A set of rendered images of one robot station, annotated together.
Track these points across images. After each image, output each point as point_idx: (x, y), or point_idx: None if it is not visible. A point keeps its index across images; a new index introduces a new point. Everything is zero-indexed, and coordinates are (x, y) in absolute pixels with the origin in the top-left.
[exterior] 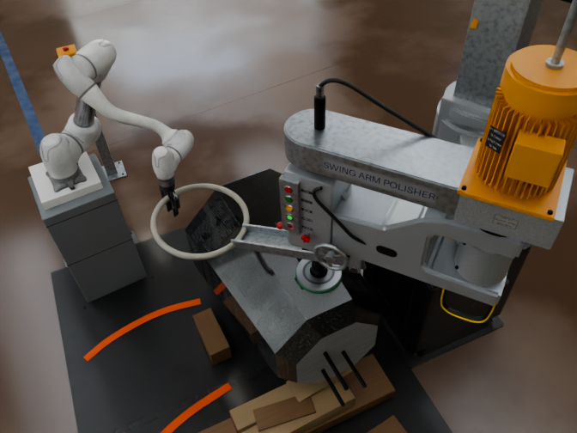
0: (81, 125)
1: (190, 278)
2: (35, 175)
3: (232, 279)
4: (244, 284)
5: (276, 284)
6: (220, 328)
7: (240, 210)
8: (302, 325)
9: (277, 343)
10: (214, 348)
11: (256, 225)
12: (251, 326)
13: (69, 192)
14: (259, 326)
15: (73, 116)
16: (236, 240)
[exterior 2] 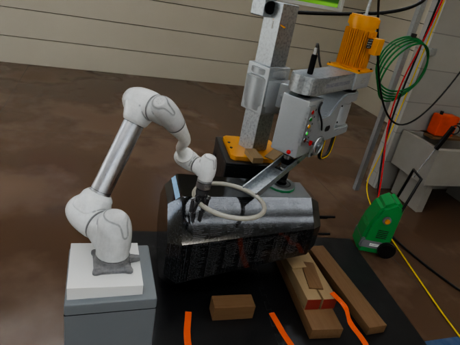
0: (110, 193)
1: (159, 313)
2: (89, 284)
3: (253, 228)
4: (264, 222)
5: (281, 200)
6: (233, 295)
7: (212, 194)
8: (311, 202)
9: (310, 223)
10: (250, 302)
11: (250, 180)
12: (283, 240)
13: (138, 264)
14: (294, 228)
15: (94, 192)
16: (259, 190)
